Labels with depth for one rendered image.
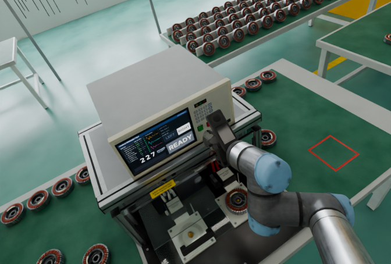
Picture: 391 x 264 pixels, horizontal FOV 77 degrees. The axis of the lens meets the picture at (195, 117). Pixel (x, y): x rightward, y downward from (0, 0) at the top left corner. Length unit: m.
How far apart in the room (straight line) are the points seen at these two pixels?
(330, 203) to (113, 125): 0.62
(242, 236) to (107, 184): 0.56
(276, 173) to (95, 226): 0.99
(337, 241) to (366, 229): 1.56
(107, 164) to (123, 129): 0.25
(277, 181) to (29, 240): 1.25
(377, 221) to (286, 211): 1.55
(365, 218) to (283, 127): 0.94
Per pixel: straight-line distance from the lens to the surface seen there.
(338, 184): 1.29
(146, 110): 0.82
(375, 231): 2.10
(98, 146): 1.10
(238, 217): 1.13
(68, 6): 7.02
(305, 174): 1.29
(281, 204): 0.61
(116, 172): 0.97
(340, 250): 0.51
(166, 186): 0.91
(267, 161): 0.55
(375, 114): 1.64
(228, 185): 1.08
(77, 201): 1.49
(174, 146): 0.88
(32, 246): 1.50
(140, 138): 0.80
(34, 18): 7.05
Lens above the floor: 1.81
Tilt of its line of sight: 43 degrees down
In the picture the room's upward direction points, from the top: 15 degrees counter-clockwise
